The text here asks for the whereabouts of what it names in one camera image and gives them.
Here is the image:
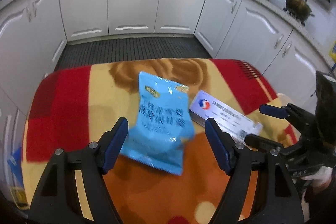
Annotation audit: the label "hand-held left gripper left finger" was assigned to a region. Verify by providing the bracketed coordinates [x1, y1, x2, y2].
[28, 117, 129, 224]

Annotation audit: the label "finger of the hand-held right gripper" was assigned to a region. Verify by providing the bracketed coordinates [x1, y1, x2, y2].
[245, 134, 297, 155]
[259, 103, 315, 125]

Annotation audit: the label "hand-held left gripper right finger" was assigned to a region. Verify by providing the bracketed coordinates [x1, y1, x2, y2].
[205, 117, 305, 224]

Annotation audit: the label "white box with round logo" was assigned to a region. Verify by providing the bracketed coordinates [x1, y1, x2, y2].
[188, 90, 263, 142]

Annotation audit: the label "blue snack packet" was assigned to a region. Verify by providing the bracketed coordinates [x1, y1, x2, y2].
[119, 71, 195, 176]

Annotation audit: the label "person's right forearm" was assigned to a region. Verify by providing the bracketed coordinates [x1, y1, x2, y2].
[302, 166, 336, 224]

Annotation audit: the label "person's right hand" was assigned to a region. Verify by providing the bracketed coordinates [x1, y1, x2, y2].
[302, 165, 335, 189]

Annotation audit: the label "red yellow printed blanket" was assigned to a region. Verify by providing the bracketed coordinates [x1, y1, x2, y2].
[22, 58, 300, 224]

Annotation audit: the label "dark ribbed floor mat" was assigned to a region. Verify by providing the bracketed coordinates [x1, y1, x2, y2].
[54, 36, 213, 72]

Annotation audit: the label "blue plastic bag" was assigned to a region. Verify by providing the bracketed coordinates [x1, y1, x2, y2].
[7, 147, 27, 188]

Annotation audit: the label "brass kettle pot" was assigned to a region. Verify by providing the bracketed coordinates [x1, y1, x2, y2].
[282, 0, 315, 22]

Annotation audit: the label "white lower kitchen cabinets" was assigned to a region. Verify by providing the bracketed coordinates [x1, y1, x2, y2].
[0, 0, 336, 135]

